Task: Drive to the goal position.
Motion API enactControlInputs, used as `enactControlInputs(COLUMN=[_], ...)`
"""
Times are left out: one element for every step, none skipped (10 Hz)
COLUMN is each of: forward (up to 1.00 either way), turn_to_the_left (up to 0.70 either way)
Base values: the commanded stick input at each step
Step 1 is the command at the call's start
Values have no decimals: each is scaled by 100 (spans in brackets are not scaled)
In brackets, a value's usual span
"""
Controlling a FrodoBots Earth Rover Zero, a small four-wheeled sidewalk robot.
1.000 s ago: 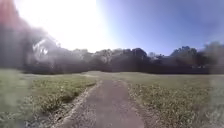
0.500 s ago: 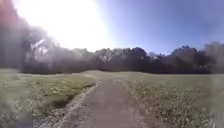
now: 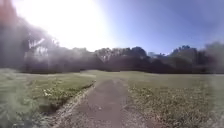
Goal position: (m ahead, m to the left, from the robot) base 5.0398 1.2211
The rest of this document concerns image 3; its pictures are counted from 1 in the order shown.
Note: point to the row of trees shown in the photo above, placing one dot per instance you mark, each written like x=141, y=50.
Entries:
x=133, y=61

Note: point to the grey gravel path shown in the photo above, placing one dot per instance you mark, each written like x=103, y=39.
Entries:
x=105, y=106

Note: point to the grass field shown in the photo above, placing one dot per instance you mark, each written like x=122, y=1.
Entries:
x=173, y=96

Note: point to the grass verge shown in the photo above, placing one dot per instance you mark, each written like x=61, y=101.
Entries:
x=36, y=93

